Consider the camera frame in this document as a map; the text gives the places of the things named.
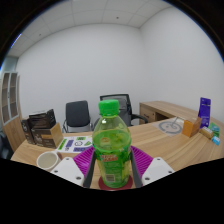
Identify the black leather armchair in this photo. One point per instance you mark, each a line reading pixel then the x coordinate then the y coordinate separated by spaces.
pixel 3 145

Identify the small blue box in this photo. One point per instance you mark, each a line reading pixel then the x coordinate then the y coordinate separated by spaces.
pixel 216 140

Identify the white sticker sheet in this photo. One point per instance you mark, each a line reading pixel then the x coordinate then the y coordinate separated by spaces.
pixel 75 144

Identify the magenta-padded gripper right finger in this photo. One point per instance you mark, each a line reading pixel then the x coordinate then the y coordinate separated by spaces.
pixel 158 170

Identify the grey backpack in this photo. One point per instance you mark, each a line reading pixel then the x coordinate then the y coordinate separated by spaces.
pixel 125 111

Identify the white and brown mug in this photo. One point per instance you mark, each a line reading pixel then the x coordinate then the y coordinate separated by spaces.
pixel 47 160

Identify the small yellowish box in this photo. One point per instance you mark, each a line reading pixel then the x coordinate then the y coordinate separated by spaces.
pixel 206 132

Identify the purple standing card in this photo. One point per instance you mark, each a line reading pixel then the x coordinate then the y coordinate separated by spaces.
pixel 204 111

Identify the wooden side desk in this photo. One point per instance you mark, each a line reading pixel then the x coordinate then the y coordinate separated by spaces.
pixel 160 111

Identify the tall dark brown box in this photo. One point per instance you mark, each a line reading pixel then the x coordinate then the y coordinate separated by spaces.
pixel 27 131

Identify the green drink bottle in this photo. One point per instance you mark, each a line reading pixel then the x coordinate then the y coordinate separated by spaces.
pixel 111 146

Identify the dark brown box, tan flap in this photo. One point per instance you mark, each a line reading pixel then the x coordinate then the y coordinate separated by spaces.
pixel 46 137

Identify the small orange box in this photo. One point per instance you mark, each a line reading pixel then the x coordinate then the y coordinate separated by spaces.
pixel 190 127

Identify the black mesh office chair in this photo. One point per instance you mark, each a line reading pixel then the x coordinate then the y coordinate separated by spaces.
pixel 138 117

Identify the flat dark brown box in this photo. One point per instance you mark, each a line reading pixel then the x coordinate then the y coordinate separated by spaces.
pixel 42 119

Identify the armless black office chair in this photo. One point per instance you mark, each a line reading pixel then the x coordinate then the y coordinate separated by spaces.
pixel 77 113

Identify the round grey pad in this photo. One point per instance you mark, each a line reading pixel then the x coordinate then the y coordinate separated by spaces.
pixel 169 126

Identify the small green box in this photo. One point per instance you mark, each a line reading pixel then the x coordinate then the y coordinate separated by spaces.
pixel 215 128

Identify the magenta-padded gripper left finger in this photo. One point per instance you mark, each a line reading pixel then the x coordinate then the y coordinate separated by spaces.
pixel 66 170

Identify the wooden shelf cabinet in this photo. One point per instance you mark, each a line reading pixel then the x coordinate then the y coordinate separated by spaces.
pixel 10 110

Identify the long ceiling light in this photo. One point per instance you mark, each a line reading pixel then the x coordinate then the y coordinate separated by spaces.
pixel 16 40

